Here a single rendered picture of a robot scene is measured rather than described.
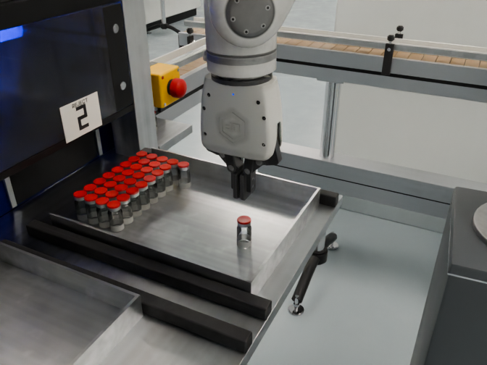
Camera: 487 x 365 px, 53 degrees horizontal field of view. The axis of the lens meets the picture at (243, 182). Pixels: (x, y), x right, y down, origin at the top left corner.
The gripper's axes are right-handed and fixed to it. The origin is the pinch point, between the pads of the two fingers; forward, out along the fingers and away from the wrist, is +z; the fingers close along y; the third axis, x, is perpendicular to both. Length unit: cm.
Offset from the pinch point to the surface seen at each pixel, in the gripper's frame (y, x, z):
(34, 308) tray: -17.9, -23.4, 10.4
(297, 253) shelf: 7.7, 1.8, 11.0
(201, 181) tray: -15.5, 13.5, 10.4
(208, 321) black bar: 3.8, -17.2, 8.9
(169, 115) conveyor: -42, 42, 12
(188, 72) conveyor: -44, 55, 5
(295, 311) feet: -17, 75, 97
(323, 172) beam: -16, 94, 48
